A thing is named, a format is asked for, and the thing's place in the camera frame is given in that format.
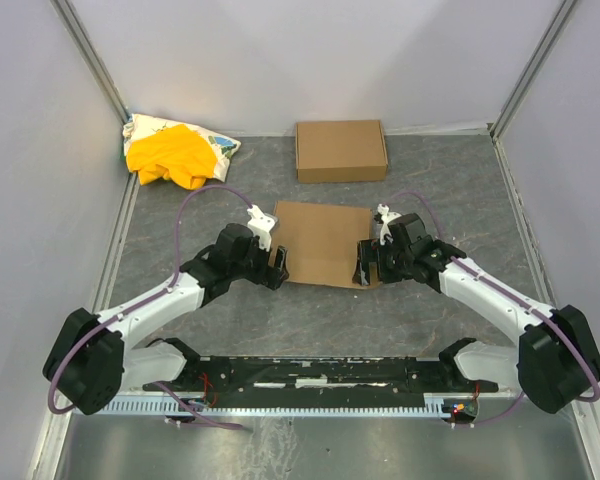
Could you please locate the cardboard box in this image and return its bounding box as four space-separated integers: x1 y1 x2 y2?
273 201 372 290
295 120 388 184

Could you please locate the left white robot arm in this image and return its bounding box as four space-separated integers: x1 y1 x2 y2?
42 214 289 415

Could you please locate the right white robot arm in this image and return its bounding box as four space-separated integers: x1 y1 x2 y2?
353 204 600 414

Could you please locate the folded cardboard box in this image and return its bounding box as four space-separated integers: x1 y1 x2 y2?
295 120 388 184

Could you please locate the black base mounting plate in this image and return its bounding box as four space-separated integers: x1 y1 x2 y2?
165 356 498 408

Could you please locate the yellow cloth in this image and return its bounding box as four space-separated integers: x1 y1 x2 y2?
126 124 218 190

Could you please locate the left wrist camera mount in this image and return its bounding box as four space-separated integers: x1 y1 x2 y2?
247 204 278 252

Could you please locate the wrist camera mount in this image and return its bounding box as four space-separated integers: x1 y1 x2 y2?
374 203 401 246
247 204 278 252

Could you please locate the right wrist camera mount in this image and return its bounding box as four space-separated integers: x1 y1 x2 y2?
374 203 401 246

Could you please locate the right aluminium corner post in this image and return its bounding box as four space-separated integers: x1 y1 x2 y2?
489 0 580 141

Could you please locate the aluminium corner post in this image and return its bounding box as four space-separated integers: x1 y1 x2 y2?
50 0 130 124
489 0 580 141

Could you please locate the slotted cable duct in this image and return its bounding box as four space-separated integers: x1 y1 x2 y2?
99 394 451 419

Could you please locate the left aluminium corner post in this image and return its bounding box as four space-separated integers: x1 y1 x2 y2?
50 0 130 124

